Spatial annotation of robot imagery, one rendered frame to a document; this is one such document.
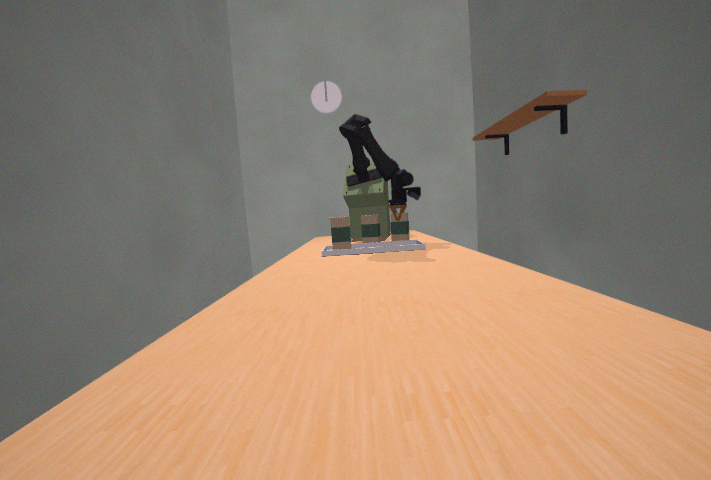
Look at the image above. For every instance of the white rectangular tray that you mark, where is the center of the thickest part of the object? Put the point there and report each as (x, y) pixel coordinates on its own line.
(376, 247)

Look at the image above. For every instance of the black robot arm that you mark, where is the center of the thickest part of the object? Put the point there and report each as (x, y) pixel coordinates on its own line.
(385, 166)

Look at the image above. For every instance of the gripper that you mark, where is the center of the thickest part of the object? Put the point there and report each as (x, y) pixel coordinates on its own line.
(397, 203)

